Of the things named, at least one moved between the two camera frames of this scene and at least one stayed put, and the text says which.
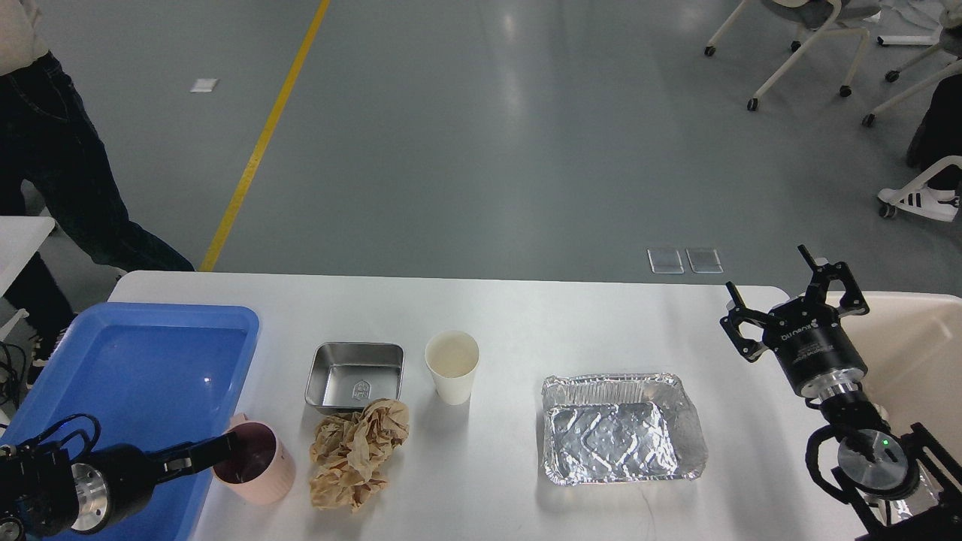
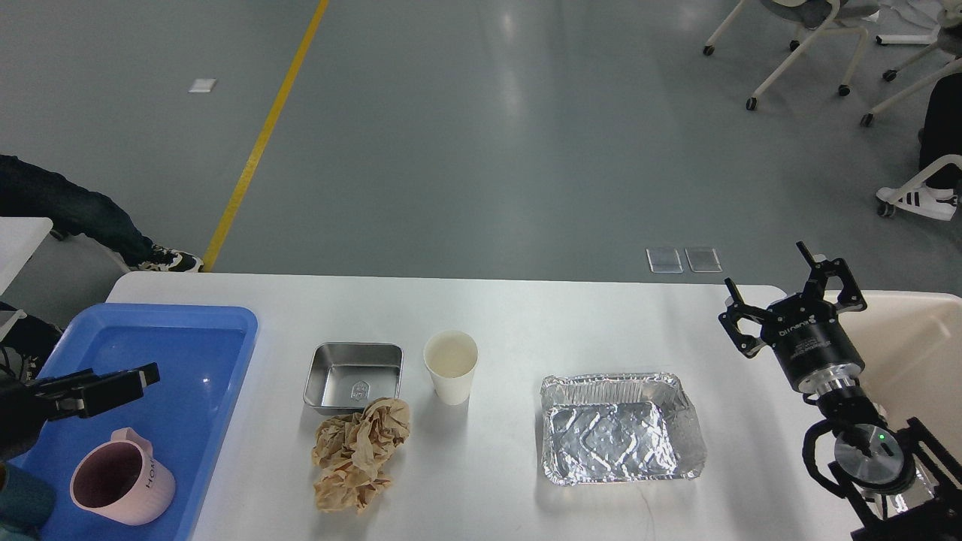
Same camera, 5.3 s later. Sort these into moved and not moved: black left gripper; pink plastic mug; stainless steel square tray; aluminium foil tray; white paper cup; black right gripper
Moved: pink plastic mug; black left gripper
Not moved: stainless steel square tray; black right gripper; white paper cup; aluminium foil tray
